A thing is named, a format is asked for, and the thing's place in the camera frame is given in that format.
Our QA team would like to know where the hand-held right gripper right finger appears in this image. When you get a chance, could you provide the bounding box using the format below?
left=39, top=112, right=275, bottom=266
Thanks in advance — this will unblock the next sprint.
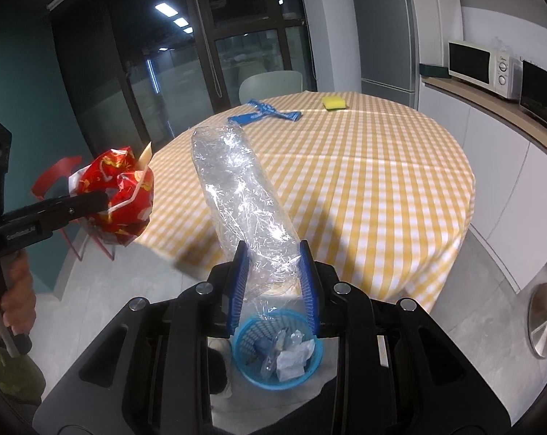
left=299, top=240, right=512, bottom=435

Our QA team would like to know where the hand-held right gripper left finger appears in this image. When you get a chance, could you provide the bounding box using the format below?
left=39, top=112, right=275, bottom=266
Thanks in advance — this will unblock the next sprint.
left=40, top=240, right=248, bottom=435

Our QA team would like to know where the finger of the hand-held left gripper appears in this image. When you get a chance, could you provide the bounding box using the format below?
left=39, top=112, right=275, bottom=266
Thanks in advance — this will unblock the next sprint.
left=1, top=190, right=109, bottom=235

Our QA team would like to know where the red and white snack bag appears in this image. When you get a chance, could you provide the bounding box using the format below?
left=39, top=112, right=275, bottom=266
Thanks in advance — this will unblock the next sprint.
left=69, top=146, right=155, bottom=249

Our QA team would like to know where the blue plastic wastebasket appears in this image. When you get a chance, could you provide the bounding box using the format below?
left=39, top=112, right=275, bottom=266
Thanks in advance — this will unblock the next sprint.
left=232, top=309, right=324, bottom=393

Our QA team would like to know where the large clear plastic bag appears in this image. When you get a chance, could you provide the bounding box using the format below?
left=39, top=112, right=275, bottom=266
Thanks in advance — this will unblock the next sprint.
left=191, top=126, right=301, bottom=302

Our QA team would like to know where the person's left hand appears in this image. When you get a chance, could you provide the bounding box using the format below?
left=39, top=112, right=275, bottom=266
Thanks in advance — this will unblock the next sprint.
left=0, top=250, right=37, bottom=337

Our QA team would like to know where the red metal chair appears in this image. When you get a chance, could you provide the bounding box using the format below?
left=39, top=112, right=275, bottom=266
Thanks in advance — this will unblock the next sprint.
left=31, top=156, right=115, bottom=261

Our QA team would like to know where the white paper packet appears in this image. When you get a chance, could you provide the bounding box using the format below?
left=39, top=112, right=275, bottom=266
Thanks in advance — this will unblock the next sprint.
left=276, top=339, right=318, bottom=381

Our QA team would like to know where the yellow checkered tablecloth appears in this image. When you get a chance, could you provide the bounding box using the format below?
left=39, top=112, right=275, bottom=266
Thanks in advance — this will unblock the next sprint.
left=135, top=91, right=476, bottom=322

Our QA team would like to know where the person's green patterned garment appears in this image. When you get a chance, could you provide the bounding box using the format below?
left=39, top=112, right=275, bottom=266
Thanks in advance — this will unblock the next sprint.
left=0, top=339, right=46, bottom=405

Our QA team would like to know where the dark glass sliding door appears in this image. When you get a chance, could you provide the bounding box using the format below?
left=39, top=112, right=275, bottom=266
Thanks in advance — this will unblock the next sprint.
left=51, top=0, right=317, bottom=146

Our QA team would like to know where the pale green chair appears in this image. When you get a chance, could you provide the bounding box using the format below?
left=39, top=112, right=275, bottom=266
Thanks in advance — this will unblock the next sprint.
left=238, top=71, right=304, bottom=105

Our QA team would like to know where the white base cabinet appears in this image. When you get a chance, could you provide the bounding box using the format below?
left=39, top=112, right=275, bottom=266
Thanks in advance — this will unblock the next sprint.
left=416, top=82, right=547, bottom=291

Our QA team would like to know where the wooden countertop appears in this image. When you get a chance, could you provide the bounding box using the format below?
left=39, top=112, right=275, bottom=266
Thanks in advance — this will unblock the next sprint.
left=421, top=75, right=547, bottom=166

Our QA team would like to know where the grey refrigerator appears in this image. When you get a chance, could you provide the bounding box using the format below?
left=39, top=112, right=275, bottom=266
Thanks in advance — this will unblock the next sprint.
left=350, top=0, right=418, bottom=109

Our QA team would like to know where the white microwave oven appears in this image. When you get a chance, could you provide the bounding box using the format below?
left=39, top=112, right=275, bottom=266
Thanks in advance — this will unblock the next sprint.
left=448, top=40, right=523, bottom=102

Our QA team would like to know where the black microwave oven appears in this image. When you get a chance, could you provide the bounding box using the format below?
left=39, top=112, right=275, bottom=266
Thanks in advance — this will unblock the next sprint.
left=519, top=60, right=547, bottom=139

